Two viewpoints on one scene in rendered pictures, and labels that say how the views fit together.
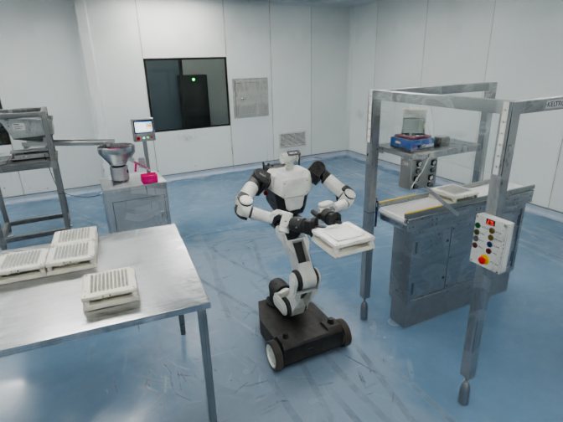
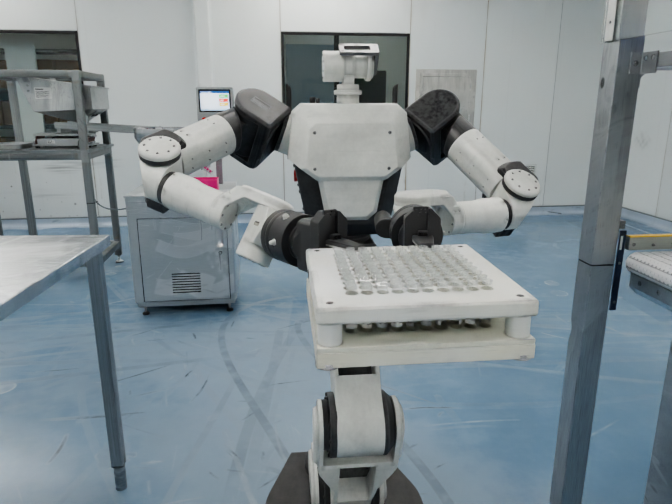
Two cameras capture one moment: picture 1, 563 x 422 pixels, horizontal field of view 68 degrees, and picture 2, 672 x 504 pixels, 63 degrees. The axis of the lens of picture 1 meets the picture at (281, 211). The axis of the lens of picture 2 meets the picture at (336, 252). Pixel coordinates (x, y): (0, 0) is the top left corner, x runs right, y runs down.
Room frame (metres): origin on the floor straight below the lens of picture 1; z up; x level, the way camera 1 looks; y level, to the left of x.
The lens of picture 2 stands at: (1.37, -0.47, 1.28)
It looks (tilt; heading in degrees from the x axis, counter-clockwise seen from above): 15 degrees down; 19
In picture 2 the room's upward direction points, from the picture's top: straight up
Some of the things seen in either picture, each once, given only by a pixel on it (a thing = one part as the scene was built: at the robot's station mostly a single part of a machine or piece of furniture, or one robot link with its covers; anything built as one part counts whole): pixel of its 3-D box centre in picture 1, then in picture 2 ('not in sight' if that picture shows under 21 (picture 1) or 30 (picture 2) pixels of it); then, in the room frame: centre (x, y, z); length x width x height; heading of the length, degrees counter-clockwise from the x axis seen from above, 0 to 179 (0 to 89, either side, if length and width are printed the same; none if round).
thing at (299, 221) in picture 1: (306, 226); (309, 243); (2.17, -0.14, 1.06); 0.12 x 0.10 x 0.13; 57
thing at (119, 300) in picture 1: (111, 290); not in sight; (1.78, 0.85, 0.90); 0.24 x 0.24 x 0.02; 21
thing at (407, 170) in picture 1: (418, 171); not in sight; (2.59, -0.89, 1.25); 0.22 x 0.11 x 0.20; 116
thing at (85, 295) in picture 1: (109, 282); not in sight; (1.78, 0.85, 0.95); 0.25 x 0.24 x 0.02; 21
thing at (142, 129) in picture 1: (145, 146); (217, 136); (4.57, 1.49, 1.07); 0.23 x 0.10 x 0.62; 117
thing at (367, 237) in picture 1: (342, 234); (405, 277); (2.04, -0.32, 1.06); 0.25 x 0.24 x 0.02; 115
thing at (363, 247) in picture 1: (342, 242); (404, 312); (2.04, -0.32, 1.02); 0.24 x 0.24 x 0.02; 25
